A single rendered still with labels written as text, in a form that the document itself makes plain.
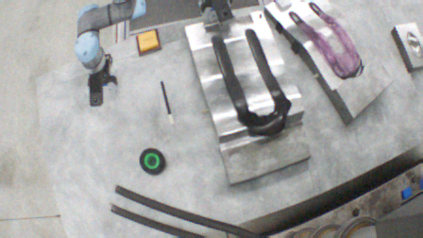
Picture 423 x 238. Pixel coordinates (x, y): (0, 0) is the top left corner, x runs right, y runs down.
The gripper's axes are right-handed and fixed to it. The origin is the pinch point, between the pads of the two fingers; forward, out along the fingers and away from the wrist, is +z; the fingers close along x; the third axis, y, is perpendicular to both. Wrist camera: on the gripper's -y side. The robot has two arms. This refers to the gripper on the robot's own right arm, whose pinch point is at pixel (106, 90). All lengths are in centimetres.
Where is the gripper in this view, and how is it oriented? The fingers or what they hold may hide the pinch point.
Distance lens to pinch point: 149.2
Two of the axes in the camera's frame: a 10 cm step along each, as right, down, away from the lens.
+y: -0.3, -9.7, 2.6
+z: 0.1, 2.6, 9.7
